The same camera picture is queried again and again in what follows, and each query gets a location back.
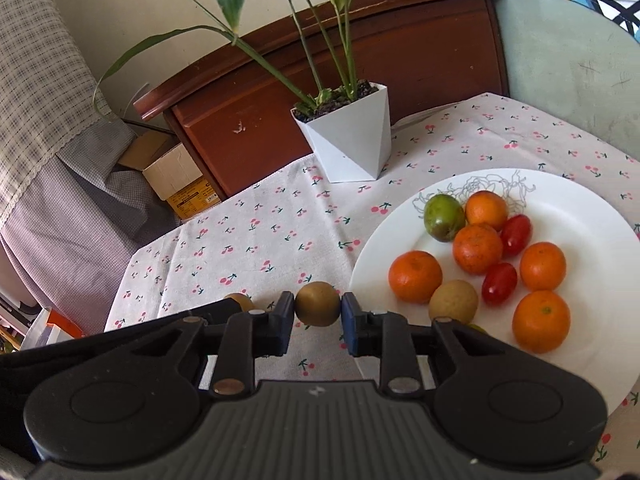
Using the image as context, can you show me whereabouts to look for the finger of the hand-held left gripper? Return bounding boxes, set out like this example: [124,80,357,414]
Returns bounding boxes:
[192,299,238,322]

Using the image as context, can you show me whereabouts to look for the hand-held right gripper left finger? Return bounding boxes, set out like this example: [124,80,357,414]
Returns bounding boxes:
[125,291,296,397]

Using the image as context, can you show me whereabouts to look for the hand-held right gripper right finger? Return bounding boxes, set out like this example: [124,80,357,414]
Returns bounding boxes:
[340,291,506,396]

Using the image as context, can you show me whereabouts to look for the brown round longan fruit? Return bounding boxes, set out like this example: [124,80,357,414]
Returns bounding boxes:
[294,281,341,327]
[224,292,257,313]
[429,280,479,325]

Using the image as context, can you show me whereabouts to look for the orange mandarin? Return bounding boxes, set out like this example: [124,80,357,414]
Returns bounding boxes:
[520,242,567,292]
[388,250,444,304]
[465,191,510,231]
[453,224,504,276]
[512,290,571,354]

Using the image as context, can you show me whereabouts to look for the green round fruit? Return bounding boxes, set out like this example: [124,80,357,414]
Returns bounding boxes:
[424,194,467,243]

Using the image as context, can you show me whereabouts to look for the red cherry tomato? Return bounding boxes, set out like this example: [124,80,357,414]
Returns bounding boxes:
[500,214,532,257]
[481,262,518,307]

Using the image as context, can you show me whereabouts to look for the white plate with line drawing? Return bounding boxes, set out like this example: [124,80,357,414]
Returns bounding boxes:
[348,168,640,413]

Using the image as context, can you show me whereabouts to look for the white plastic bin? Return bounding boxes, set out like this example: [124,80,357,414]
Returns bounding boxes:
[0,247,85,356]

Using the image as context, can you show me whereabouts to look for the orange plastic piece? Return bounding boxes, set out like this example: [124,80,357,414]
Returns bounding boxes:
[47,310,85,338]

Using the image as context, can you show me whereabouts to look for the cherry print tablecloth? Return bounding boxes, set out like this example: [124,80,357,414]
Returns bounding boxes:
[102,91,640,466]

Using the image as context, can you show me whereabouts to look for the open cardboard box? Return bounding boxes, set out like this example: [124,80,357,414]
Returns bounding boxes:
[117,132,223,221]

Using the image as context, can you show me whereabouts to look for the lavender gingham cloth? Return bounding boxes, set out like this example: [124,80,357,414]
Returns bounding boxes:
[0,115,183,336]

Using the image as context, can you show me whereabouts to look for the green plant in white pot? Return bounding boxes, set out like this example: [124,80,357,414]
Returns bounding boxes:
[92,0,393,183]

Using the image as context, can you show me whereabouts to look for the beige plaid lace-trimmed cloth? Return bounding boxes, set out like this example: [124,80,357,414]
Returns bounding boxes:
[0,0,113,226]

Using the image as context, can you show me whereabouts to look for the dark red wooden cabinet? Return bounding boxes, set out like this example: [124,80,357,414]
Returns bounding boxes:
[132,0,510,198]

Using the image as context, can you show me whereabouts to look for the pale green mattress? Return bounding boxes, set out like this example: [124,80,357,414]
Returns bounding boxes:
[492,0,640,171]

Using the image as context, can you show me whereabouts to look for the black white patterned cloth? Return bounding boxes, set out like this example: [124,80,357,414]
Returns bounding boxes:
[587,0,640,43]

